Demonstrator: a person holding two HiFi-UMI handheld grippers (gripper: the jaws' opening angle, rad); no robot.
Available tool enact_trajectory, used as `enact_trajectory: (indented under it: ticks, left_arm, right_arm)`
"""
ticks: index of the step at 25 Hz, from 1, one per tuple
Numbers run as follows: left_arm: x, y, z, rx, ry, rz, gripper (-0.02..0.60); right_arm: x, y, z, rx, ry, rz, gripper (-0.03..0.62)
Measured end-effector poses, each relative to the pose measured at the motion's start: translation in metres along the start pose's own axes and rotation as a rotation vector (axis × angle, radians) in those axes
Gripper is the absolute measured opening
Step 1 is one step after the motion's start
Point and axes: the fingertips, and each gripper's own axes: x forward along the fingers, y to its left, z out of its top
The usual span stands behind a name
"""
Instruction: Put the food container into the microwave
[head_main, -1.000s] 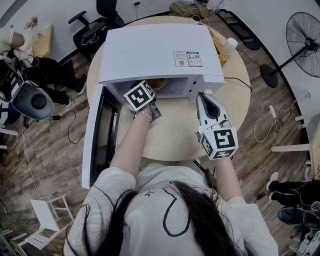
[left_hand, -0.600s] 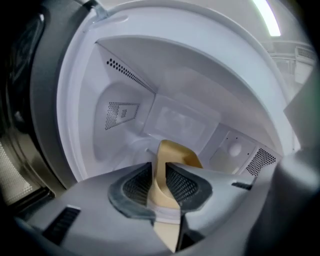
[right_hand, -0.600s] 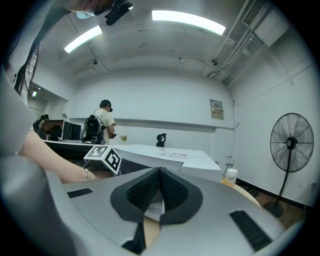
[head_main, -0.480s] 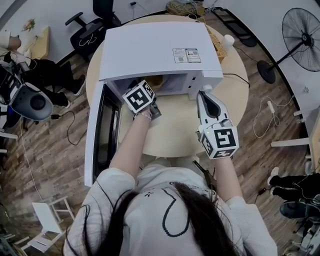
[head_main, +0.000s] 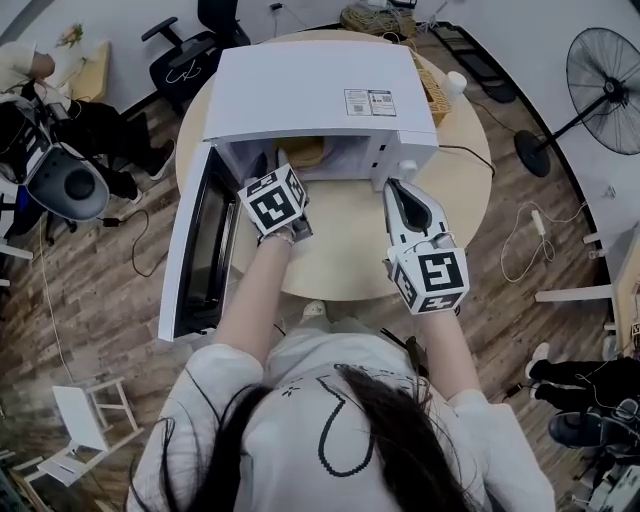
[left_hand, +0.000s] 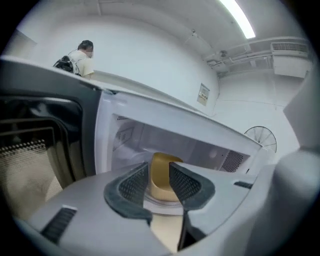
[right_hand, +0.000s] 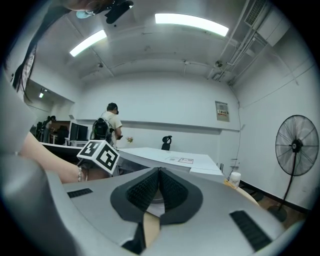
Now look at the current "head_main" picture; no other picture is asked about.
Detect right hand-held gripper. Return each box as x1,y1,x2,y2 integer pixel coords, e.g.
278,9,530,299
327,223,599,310
382,160,472,317

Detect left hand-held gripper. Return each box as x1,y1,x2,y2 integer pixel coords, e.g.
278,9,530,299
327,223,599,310
236,147,314,243

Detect white microwave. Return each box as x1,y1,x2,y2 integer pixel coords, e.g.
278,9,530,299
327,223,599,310
157,43,441,344

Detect person's left forearm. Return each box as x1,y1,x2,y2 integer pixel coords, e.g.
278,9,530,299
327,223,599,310
211,233,296,362

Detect person's right forearm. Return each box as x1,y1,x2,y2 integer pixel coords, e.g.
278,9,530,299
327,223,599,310
417,304,482,402

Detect woven wicker basket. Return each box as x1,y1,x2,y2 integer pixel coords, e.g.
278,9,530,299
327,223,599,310
412,53,454,127

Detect black floor mat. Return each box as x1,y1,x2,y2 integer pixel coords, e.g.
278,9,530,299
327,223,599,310
430,23,517,104

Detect black office chair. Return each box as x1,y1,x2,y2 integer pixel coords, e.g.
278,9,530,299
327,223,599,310
140,0,252,117

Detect small light wooden table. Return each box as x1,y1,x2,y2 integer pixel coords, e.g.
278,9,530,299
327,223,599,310
51,39,112,104

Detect black standing fan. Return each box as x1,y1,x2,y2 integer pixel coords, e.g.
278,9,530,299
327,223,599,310
513,26,640,179

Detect white desk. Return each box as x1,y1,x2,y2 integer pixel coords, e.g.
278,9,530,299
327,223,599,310
533,228,640,352

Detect white heart print shirt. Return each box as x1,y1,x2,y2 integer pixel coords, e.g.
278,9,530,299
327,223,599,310
126,318,557,512

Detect black equipment pile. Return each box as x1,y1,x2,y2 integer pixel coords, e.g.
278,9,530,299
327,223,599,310
546,396,640,512

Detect white wooden stool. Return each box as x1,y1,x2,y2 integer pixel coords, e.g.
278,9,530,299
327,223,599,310
23,374,146,487

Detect black microwave power cable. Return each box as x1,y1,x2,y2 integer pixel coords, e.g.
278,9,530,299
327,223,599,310
436,143,497,177

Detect white power strip cable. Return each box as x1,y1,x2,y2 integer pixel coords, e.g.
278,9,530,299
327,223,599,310
499,199,557,284

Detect box of tangled cables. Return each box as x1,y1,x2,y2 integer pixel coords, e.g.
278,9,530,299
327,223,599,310
339,1,419,39

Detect black floor cable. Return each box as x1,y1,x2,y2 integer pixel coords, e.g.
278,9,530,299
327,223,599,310
101,208,151,279

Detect black neck strap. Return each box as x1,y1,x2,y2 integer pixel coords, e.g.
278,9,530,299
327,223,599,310
379,326,427,377

